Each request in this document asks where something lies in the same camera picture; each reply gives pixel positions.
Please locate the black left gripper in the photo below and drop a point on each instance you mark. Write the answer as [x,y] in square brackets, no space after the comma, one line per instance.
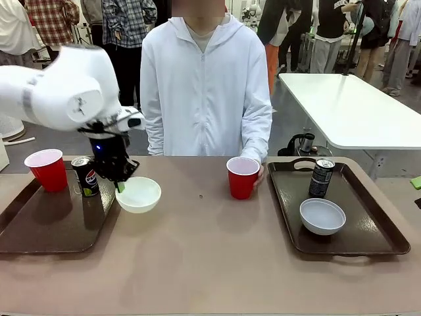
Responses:
[110,158]

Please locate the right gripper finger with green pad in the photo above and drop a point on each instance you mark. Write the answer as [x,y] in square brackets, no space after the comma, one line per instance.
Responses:
[418,203]
[417,183]

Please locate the white plastic bowl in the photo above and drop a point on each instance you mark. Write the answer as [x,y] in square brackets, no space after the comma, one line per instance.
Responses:
[141,197]

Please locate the black Pepsi can green label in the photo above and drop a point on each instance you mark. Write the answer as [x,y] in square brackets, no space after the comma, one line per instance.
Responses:
[87,179]

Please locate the red plastic party cup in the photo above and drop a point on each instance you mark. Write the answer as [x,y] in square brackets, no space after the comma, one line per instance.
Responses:
[241,182]
[46,174]

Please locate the black drink can white text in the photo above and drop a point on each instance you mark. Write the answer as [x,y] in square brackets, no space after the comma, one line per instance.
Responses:
[320,179]

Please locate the grey plastic bowl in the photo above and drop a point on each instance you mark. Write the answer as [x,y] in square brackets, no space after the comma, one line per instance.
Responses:
[322,217]

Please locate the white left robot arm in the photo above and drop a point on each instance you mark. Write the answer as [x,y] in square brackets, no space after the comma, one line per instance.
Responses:
[65,92]

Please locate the person's left forearm white sleeve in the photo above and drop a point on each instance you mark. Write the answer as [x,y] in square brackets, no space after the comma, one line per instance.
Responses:
[255,145]

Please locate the person's right forearm white sleeve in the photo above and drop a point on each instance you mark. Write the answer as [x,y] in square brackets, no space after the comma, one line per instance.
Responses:
[154,138]

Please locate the person's left hand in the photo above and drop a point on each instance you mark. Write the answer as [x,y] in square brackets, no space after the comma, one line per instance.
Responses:
[259,177]

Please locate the brown plastic serving tray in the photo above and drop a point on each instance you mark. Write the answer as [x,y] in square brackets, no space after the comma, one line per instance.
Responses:
[49,224]
[368,214]

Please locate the white folding table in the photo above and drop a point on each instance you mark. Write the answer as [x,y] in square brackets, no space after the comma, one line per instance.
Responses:
[355,108]

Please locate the steel travel mug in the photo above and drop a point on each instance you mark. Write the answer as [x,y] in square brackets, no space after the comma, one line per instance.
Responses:
[308,141]

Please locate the white box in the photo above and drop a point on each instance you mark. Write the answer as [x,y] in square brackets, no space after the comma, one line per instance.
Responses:
[3,156]

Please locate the person in white hoodie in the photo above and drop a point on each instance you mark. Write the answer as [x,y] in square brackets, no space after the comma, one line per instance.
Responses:
[204,98]

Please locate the bystander in light blue shirt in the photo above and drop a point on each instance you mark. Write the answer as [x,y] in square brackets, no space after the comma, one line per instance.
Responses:
[406,42]

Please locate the bystander black top beige trousers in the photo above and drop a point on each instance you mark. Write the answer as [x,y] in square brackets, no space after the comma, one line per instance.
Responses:
[373,39]

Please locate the black tripod pole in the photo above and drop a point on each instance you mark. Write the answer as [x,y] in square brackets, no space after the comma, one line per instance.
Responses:
[353,42]

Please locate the bystander in grey plaid shirt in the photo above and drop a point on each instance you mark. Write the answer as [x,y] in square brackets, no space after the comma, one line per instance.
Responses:
[128,23]

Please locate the bystander black tee grey trousers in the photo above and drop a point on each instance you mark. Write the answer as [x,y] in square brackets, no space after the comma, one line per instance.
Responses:
[329,33]

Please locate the bystander in beige top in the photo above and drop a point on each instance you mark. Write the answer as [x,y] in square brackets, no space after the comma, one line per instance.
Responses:
[92,13]

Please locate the bystander in red plaid shirt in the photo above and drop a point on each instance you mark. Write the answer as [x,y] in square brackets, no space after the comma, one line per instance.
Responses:
[49,19]

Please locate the bystander in white garment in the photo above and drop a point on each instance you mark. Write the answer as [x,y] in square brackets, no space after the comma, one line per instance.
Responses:
[13,29]

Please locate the bystander in orange trousers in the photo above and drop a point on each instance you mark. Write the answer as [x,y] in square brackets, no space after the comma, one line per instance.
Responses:
[271,56]

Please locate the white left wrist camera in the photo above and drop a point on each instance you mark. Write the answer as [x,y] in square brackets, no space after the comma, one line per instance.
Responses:
[133,122]

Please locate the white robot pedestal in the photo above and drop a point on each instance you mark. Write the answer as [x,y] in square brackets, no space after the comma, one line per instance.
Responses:
[11,126]

